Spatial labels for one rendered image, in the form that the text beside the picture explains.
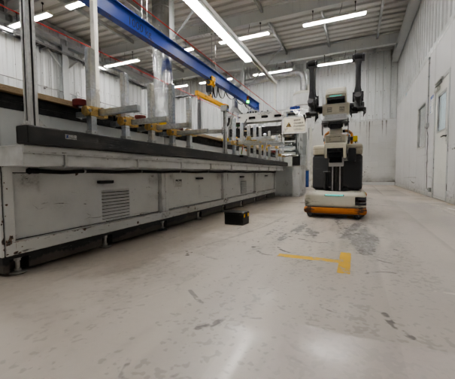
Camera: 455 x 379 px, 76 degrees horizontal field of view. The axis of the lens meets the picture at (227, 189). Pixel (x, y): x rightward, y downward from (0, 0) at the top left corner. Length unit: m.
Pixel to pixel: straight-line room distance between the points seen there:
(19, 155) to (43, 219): 0.45
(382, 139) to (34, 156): 11.68
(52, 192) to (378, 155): 11.44
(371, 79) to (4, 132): 12.06
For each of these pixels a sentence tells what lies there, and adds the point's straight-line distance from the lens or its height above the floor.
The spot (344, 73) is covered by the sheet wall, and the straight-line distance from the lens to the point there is 12.85.
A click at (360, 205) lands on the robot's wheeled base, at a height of 0.15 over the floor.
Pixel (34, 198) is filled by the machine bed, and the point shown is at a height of 0.37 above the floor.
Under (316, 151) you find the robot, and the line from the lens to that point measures 3.61.
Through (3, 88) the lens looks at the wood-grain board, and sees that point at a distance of 1.72.
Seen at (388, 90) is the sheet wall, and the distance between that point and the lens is 12.66.
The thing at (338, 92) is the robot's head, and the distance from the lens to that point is 3.37.
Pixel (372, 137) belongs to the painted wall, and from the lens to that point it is 12.34.
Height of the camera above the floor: 0.49
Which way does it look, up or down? 3 degrees down
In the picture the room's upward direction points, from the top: straight up
